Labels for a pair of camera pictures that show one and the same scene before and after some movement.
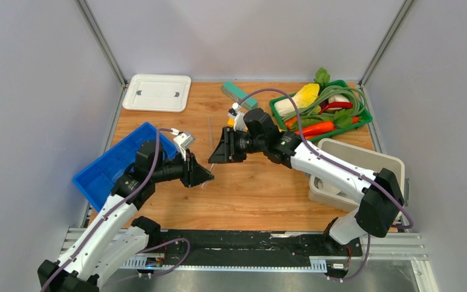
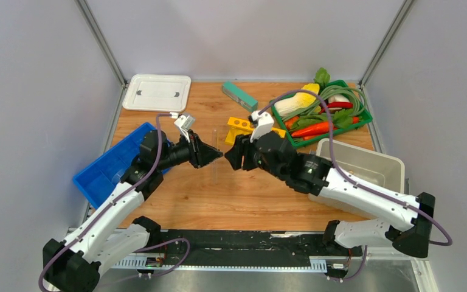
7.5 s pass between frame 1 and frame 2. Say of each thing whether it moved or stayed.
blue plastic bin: stayed
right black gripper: moved
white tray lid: stayed
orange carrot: stayed
